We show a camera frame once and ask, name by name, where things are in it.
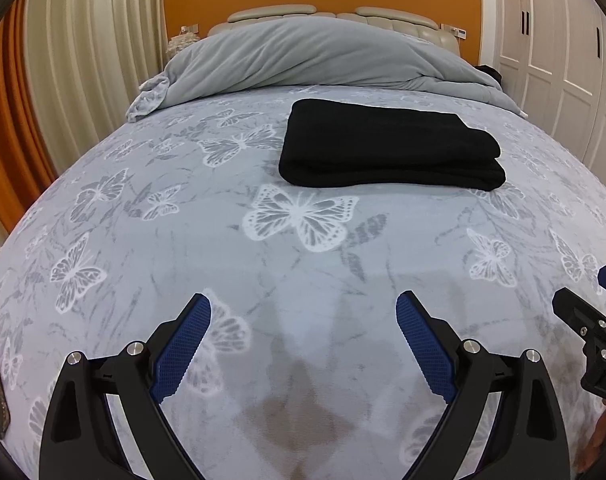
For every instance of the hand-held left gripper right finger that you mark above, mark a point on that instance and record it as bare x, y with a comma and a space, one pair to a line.
425, 345

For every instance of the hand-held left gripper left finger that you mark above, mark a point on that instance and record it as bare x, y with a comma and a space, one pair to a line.
183, 345

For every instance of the black pants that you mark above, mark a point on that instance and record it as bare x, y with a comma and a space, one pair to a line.
383, 145

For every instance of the person's right forearm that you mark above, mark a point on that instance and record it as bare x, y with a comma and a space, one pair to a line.
602, 435

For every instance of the butterfly print bed sheet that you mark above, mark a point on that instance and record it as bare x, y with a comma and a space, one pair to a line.
303, 260

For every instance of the dark cloth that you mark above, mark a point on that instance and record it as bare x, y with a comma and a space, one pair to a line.
489, 72

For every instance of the grey patterned pillow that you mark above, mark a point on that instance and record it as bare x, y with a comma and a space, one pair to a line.
148, 95

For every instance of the white wardrobe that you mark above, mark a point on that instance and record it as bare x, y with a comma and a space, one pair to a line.
558, 35

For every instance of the orange curtain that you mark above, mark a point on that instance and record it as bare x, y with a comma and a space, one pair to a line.
8, 125

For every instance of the cream curtain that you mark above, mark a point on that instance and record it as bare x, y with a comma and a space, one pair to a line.
93, 60

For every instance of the white dried flower bunch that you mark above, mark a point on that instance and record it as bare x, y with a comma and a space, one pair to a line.
180, 42

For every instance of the grey duvet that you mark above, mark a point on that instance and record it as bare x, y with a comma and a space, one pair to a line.
308, 55

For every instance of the beige padded headboard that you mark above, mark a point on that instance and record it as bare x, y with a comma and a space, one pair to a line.
283, 11

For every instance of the white wall switch panel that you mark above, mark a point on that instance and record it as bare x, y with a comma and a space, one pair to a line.
190, 28
455, 31

